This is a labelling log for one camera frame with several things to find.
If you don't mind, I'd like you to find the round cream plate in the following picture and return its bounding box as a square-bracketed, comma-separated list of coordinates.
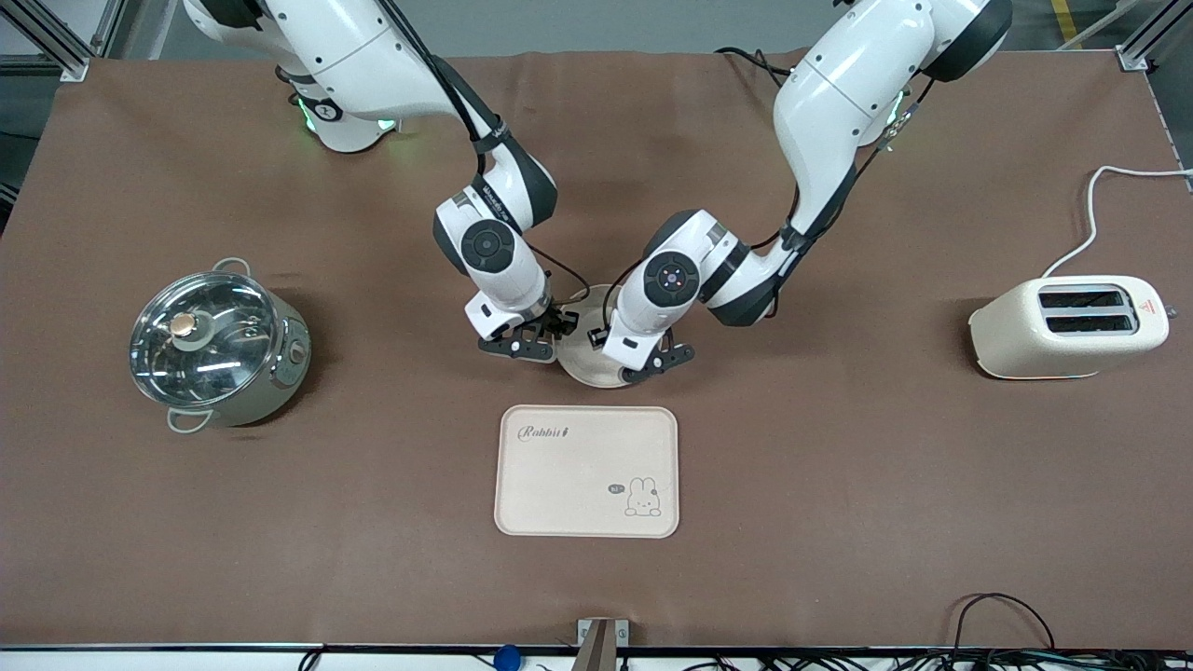
[555, 283, 655, 390]

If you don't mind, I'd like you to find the black left base cable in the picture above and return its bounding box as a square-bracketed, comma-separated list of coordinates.
[714, 46, 799, 90]

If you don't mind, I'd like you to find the steel electric cooking pot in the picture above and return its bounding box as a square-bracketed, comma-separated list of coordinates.
[129, 257, 312, 435]

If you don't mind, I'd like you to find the black looped cable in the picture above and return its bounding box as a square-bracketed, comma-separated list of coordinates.
[949, 592, 1060, 655]

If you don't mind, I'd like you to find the metal bracket at table edge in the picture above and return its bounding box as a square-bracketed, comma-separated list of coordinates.
[570, 618, 631, 671]

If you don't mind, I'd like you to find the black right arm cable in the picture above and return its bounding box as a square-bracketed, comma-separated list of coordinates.
[373, 0, 594, 304]

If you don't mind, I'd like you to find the cream two-slot toaster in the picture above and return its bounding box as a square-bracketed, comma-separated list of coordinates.
[967, 274, 1179, 381]

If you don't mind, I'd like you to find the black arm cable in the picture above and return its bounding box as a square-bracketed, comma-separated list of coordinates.
[746, 75, 937, 257]
[373, 0, 594, 304]

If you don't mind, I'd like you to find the black cable bundle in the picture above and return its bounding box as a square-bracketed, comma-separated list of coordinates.
[296, 647, 1193, 671]

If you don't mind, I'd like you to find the glass pot lid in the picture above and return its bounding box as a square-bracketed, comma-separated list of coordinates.
[129, 270, 280, 407]

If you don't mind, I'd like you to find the aluminium frame profile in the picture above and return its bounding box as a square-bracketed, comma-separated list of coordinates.
[1114, 0, 1193, 74]
[0, 0, 129, 85]

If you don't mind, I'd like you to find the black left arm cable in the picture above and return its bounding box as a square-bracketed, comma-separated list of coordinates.
[746, 75, 937, 257]

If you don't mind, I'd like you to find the brown table mat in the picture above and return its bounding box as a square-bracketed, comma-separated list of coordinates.
[0, 48, 1193, 650]

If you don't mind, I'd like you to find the cream rabbit print tray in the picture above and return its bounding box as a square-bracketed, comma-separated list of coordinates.
[493, 404, 680, 540]

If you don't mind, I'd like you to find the white toaster power cable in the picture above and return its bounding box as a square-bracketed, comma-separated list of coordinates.
[1041, 165, 1193, 280]

